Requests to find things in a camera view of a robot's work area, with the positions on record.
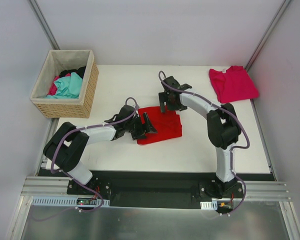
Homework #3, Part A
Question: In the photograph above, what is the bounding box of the red t shirt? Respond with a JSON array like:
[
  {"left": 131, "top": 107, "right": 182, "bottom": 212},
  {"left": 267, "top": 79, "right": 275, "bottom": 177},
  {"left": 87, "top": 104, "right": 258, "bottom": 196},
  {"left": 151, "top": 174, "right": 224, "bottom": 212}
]
[{"left": 137, "top": 106, "right": 182, "bottom": 145}]

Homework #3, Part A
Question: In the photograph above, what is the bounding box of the magenta t shirt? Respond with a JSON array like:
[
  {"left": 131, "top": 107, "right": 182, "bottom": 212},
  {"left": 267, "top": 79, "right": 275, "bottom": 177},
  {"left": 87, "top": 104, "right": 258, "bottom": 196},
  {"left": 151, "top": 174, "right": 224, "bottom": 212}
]
[{"left": 208, "top": 65, "right": 260, "bottom": 104}]

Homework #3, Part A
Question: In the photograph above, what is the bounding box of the wicker basket with cloth liner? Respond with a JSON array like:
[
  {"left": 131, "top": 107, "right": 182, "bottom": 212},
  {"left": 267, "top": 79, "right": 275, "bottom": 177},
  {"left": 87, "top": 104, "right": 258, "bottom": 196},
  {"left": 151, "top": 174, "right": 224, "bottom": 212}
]
[{"left": 30, "top": 49, "right": 99, "bottom": 118}]

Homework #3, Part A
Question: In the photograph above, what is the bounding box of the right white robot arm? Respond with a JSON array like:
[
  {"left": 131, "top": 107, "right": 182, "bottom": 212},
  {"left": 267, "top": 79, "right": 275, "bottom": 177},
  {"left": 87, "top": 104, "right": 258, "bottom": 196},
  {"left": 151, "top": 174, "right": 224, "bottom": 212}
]
[{"left": 158, "top": 76, "right": 242, "bottom": 199}]

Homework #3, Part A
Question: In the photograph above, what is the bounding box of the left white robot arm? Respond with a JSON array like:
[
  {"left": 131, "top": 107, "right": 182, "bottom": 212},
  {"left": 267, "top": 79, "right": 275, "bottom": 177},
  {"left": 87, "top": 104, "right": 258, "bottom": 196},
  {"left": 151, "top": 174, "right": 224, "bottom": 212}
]
[{"left": 43, "top": 104, "right": 158, "bottom": 195}]

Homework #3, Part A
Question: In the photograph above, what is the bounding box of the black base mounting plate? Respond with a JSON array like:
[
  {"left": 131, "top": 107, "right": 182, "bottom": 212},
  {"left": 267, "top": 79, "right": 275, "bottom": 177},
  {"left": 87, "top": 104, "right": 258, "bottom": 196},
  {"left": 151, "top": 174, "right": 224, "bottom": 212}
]
[{"left": 37, "top": 169, "right": 244, "bottom": 209}]

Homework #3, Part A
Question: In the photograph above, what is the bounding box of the black t shirt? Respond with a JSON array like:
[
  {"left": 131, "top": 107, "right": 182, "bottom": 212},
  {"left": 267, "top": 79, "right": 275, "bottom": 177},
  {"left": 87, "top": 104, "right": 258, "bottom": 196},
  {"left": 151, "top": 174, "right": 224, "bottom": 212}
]
[{"left": 58, "top": 66, "right": 86, "bottom": 79}]

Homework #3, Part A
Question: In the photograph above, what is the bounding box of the teal t shirt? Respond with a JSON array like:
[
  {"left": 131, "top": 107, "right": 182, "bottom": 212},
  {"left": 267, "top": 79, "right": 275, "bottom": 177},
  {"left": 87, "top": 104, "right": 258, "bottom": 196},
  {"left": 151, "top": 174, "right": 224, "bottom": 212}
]
[{"left": 45, "top": 72, "right": 83, "bottom": 99}]

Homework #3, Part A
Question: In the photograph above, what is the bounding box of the pink t shirt in basket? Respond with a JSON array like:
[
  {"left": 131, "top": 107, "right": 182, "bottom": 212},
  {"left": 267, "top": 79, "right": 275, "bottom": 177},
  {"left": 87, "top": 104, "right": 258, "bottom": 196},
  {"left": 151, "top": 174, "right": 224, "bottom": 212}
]
[{"left": 47, "top": 76, "right": 65, "bottom": 96}]

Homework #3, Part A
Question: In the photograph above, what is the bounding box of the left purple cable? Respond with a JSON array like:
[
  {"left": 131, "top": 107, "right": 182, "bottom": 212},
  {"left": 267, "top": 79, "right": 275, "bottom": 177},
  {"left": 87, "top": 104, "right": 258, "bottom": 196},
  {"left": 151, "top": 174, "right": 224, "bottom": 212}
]
[{"left": 29, "top": 97, "right": 140, "bottom": 222}]

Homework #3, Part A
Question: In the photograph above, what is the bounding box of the purple cable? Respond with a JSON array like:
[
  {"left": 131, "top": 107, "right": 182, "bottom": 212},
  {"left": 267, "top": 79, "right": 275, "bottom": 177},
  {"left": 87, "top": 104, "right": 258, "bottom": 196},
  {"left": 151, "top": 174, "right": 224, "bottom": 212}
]
[
  {"left": 29, "top": 97, "right": 140, "bottom": 222},
  {"left": 157, "top": 70, "right": 251, "bottom": 221}
]

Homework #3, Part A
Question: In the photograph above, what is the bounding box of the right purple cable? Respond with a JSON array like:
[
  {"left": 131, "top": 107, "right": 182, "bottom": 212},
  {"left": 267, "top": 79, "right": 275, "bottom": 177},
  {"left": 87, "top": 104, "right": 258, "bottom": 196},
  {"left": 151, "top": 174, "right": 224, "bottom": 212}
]
[{"left": 157, "top": 70, "right": 251, "bottom": 221}]

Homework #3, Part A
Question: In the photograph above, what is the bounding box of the right white cable duct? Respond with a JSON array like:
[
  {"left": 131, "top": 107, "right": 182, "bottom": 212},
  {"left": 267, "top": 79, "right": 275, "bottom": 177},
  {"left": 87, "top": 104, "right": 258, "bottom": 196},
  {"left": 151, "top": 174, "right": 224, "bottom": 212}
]
[{"left": 200, "top": 200, "right": 218, "bottom": 211}]

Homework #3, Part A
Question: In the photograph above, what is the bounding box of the white cable duct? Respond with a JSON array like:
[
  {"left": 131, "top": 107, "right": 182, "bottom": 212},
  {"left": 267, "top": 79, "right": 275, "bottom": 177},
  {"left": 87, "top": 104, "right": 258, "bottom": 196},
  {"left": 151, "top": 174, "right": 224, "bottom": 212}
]
[
  {"left": 32, "top": 196, "right": 110, "bottom": 208},
  {"left": 200, "top": 200, "right": 218, "bottom": 211}
]

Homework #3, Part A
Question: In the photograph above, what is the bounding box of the aluminium frame rail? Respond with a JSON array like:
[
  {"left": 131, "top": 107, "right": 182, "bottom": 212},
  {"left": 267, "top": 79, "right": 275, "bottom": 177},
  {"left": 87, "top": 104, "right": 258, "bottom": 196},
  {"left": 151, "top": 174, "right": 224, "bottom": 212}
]
[{"left": 21, "top": 175, "right": 73, "bottom": 194}]

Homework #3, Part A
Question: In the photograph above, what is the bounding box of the left white cable duct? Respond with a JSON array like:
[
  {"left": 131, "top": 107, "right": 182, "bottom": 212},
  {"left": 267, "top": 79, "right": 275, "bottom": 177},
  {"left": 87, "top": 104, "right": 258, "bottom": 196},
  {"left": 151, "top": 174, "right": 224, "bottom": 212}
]
[{"left": 32, "top": 196, "right": 110, "bottom": 208}]

